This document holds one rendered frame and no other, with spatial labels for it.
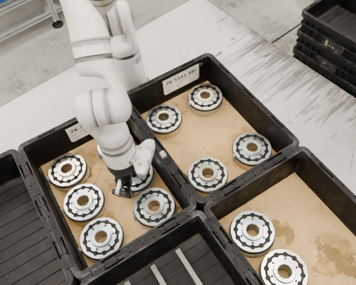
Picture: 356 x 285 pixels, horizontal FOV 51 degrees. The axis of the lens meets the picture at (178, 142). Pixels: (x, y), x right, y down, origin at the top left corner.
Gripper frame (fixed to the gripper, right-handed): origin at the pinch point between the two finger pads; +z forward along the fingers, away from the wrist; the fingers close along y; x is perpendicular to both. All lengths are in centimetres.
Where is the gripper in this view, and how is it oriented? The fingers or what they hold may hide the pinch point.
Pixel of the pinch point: (130, 185)
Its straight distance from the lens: 97.6
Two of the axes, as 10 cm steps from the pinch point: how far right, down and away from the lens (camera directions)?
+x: 9.7, 1.4, -1.8
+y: -2.2, 8.1, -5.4
